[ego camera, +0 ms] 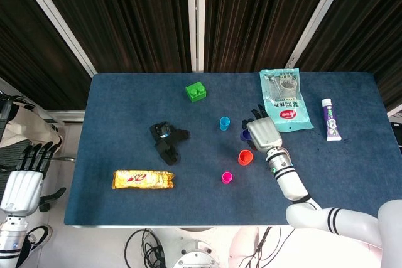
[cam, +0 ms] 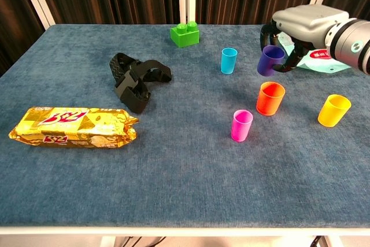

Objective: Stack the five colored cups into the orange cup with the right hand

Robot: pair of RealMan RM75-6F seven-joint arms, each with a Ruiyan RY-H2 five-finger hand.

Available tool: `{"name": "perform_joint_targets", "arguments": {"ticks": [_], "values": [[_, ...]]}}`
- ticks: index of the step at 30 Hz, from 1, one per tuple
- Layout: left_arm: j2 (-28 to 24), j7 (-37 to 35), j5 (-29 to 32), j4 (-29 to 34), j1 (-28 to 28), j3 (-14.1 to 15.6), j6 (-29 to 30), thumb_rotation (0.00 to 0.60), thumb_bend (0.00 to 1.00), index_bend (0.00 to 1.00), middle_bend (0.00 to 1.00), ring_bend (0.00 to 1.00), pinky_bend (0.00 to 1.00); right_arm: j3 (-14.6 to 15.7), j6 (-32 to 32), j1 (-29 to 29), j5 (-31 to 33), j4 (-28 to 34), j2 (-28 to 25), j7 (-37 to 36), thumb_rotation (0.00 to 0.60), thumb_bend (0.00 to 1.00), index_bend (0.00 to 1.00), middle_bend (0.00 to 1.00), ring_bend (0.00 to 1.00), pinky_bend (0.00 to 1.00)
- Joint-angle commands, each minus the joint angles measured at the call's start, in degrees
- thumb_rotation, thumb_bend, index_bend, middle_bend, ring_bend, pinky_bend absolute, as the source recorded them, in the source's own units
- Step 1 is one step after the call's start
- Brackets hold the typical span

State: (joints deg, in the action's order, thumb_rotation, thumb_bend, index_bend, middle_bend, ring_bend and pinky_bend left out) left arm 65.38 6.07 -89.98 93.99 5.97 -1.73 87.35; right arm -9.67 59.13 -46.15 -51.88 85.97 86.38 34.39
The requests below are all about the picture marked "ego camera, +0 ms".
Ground dark brown pleated curtain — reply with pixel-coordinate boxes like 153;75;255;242
0;0;402;112

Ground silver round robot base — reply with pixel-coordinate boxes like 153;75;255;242
172;227;220;268

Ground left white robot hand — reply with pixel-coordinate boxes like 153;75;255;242
0;141;67;218

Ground thin dark wire bundle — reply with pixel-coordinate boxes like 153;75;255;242
241;226;296;268

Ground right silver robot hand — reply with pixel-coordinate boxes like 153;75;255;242
241;104;283;153

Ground green toy building block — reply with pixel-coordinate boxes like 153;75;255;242
185;82;208;103

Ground teal cleaning cloth package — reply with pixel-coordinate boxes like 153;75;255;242
259;67;315;132

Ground purple tube with white cap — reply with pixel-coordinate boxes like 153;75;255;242
320;98;342;142

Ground blue velvet table cover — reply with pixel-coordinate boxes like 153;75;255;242
63;72;402;227

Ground orange plastic cup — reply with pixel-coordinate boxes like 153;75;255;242
237;149;254;166

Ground white table frame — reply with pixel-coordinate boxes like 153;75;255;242
64;223;291;229

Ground white frame post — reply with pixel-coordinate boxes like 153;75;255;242
284;0;354;70
12;0;98;78
187;0;207;73

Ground gold biscuit packet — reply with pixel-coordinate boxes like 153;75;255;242
112;169;176;190

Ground black and white sneaker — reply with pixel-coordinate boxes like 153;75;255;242
23;224;53;252

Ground black floor cables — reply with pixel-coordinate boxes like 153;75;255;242
124;228;167;268

